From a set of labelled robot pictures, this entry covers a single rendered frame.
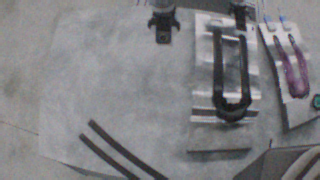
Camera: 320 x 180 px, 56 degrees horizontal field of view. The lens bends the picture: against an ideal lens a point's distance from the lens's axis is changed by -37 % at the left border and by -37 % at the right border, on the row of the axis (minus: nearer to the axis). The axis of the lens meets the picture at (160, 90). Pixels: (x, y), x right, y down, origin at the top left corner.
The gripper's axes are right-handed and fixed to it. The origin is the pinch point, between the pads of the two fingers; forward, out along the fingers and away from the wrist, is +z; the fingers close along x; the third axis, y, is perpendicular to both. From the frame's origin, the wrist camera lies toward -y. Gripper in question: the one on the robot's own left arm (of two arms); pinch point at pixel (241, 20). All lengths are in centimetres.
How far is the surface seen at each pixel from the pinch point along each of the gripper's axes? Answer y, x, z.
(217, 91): -28.6, 10.8, -2.3
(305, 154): -54, -9, -115
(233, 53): -13.5, 4.9, 3.5
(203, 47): -13.0, 16.5, 1.9
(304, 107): -32.9, -33.4, 3.6
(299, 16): 59, -59, 113
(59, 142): -52, 69, -3
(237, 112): -34.9, 2.6, 1.9
